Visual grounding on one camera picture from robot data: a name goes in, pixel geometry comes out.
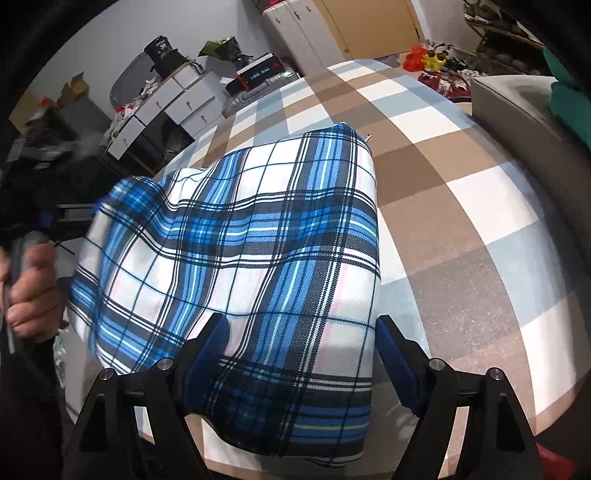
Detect yellow shoes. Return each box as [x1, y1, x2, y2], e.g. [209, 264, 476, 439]
[424, 50, 450, 73]

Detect person's left hand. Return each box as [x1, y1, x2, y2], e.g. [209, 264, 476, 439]
[0, 242, 64, 343]

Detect black bucket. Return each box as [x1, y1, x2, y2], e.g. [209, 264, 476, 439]
[142, 34, 191, 78]

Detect silver suitcase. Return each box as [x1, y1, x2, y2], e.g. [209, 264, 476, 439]
[221, 68, 302, 120]

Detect red shoe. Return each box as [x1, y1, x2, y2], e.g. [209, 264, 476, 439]
[417, 71, 445, 92]
[444, 75, 472, 99]

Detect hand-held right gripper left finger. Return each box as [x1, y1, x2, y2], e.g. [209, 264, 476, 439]
[65, 314, 232, 480]

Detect green cloth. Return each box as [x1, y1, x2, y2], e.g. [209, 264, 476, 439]
[542, 45, 591, 155]

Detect grey chair back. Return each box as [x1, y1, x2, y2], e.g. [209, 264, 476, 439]
[109, 52, 154, 108]

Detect white drawer cabinet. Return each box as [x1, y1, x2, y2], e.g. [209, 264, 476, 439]
[105, 61, 234, 163]

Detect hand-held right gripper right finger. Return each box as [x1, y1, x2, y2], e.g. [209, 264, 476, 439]
[375, 315, 542, 480]

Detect open cardboard boxes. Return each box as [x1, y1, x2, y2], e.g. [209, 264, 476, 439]
[8, 71, 92, 132]

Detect wooden door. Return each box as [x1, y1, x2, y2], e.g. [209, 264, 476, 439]
[318, 0, 426, 62]

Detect wrapped flower bouquet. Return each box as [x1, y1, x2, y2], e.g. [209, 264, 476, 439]
[198, 36, 254, 71]

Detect grey sofa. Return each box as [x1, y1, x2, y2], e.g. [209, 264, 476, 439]
[470, 73, 591, 185]

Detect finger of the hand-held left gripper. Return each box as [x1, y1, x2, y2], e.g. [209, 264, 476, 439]
[41, 198, 109, 243]

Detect black and red box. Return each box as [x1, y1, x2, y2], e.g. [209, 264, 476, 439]
[224, 52, 288, 94]

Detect blue plaid shirt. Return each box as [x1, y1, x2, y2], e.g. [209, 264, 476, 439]
[68, 123, 383, 459]

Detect checked bed cover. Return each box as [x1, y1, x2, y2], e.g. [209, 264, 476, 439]
[60, 59, 591, 480]

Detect white wardrobe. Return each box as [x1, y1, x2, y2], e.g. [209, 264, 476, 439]
[262, 0, 354, 78]

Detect person's left forearm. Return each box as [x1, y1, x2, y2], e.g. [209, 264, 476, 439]
[0, 330, 68, 480]

